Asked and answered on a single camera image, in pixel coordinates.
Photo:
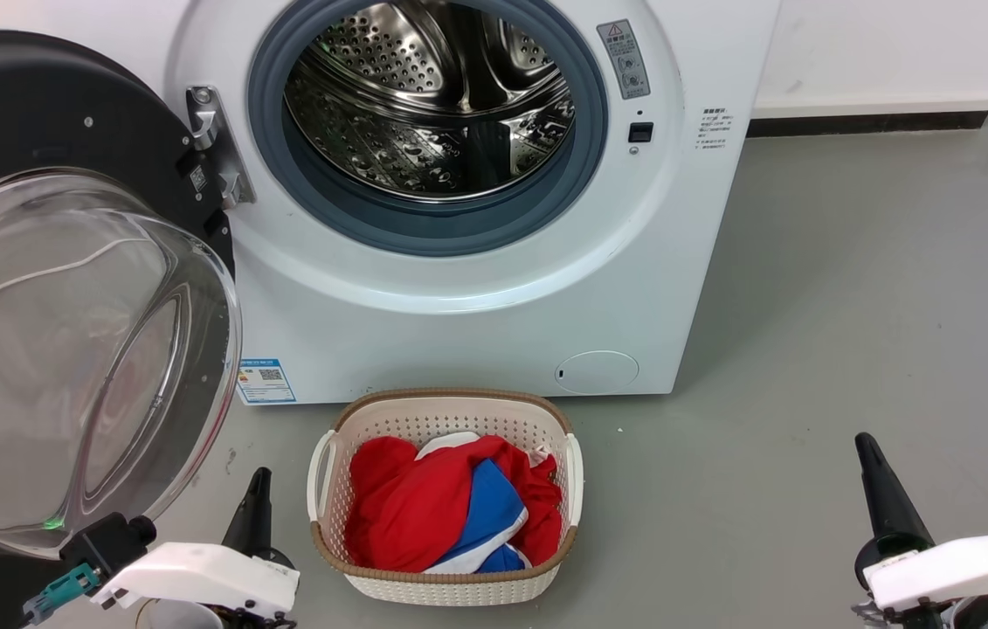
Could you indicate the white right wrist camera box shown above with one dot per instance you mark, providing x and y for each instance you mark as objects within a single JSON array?
[{"x": 956, "y": 568}]

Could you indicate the grey warning label sticker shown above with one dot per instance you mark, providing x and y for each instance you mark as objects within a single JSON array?
[{"x": 624, "y": 58}]

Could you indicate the black left camera connector block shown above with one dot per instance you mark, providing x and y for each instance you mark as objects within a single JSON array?
[{"x": 105, "y": 546}]

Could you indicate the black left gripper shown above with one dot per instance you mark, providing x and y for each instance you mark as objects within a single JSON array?
[{"x": 262, "y": 619}]

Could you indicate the small printed text sticker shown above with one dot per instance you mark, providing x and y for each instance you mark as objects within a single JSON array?
[{"x": 714, "y": 127}]

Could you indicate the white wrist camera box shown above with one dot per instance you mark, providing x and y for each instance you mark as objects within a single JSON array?
[
  {"x": 956, "y": 568},
  {"x": 196, "y": 572}
]

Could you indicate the red blue white garment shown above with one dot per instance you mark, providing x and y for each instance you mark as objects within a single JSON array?
[{"x": 406, "y": 507}]

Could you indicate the cream plastic laundry basket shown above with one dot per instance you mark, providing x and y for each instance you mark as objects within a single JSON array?
[{"x": 445, "y": 411}]

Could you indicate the black door latch socket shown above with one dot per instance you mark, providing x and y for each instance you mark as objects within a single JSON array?
[{"x": 640, "y": 132}]

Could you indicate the round white filter cover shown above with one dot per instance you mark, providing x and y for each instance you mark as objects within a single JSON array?
[{"x": 597, "y": 372}]

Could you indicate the white front-load washing machine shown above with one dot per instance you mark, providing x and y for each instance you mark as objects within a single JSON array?
[{"x": 459, "y": 323}]

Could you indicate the blue energy label sticker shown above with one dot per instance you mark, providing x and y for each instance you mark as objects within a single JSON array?
[{"x": 266, "y": 381}]

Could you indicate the stainless steel washer drum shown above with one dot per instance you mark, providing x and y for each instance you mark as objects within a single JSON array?
[{"x": 424, "y": 105}]

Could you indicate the grey metal door hinge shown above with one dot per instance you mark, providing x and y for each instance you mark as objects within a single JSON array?
[{"x": 214, "y": 140}]

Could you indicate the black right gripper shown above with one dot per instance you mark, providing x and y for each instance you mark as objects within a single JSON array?
[{"x": 978, "y": 611}]

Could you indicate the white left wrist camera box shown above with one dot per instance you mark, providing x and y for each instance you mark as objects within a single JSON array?
[{"x": 196, "y": 572}]

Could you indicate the black round glass washer door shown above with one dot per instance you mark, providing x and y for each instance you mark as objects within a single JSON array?
[{"x": 48, "y": 114}]

